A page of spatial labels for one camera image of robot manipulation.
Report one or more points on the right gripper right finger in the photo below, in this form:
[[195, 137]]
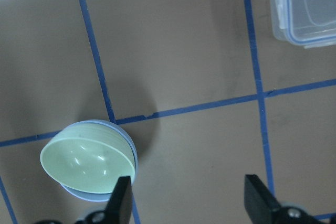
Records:
[[260, 204]]

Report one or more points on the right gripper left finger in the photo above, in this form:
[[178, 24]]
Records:
[[118, 208]]

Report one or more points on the green bowl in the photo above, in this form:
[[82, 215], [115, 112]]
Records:
[[88, 157]]

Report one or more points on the blue bowl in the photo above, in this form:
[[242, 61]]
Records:
[[92, 197]]

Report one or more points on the clear plastic food container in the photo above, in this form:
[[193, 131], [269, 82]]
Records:
[[307, 23]]

